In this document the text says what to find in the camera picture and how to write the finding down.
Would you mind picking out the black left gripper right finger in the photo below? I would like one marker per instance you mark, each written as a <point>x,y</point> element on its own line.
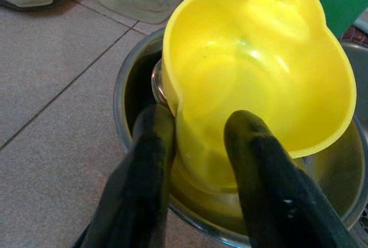
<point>267,187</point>

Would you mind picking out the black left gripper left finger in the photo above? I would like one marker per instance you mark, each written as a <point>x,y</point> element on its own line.
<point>143,173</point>

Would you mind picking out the stainless steel bowl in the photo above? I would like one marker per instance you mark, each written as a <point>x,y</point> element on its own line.
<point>339,173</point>

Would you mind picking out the yellow plastic cup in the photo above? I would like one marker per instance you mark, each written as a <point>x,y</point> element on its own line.
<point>244,72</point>

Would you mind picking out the grey counter pipe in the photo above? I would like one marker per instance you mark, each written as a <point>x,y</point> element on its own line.
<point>362,28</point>

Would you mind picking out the green soap bottle blue cap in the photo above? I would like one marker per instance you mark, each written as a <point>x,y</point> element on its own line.
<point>342,0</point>

